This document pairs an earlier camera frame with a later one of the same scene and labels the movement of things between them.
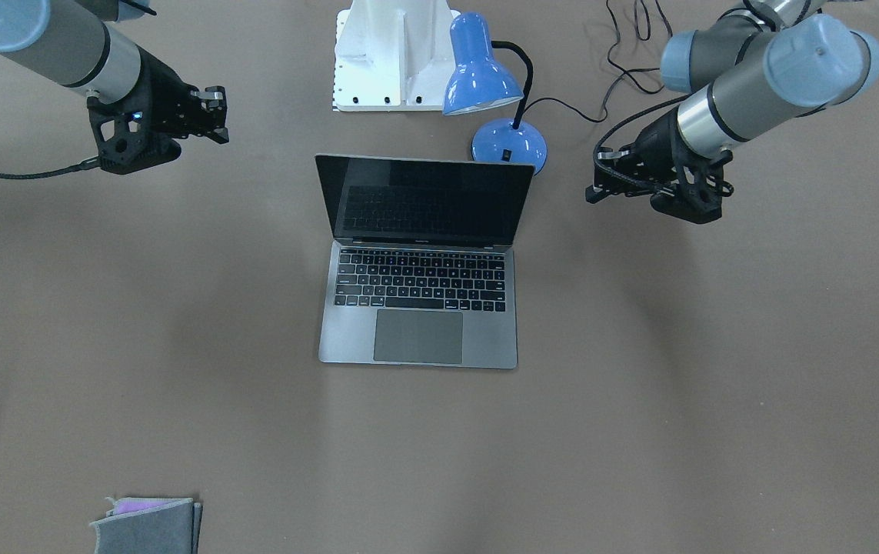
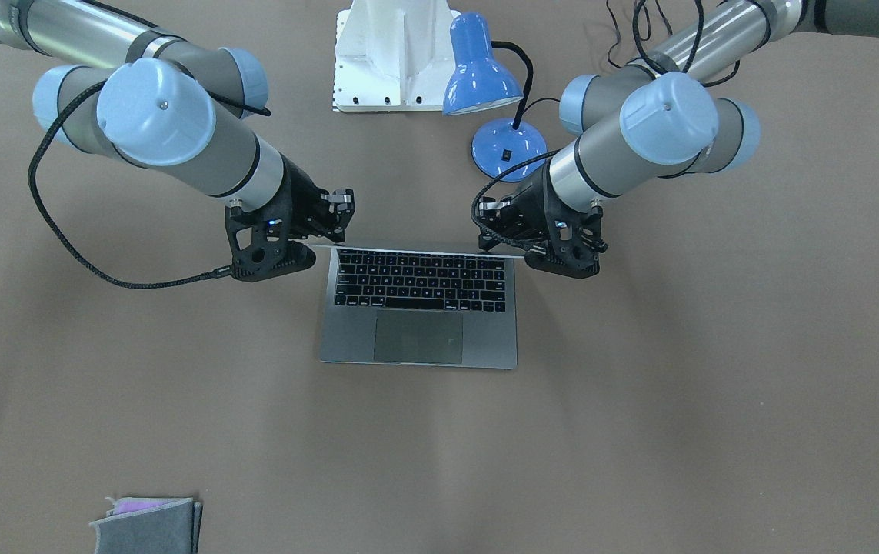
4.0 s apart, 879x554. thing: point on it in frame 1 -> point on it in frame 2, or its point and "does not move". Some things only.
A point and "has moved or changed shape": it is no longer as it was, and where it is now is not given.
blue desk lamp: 488,73 does not move
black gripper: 700,188 -> 576,239
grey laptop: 422,268 has moved or changed shape
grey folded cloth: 150,525 does not move
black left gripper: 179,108 -> 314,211
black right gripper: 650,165 -> 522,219
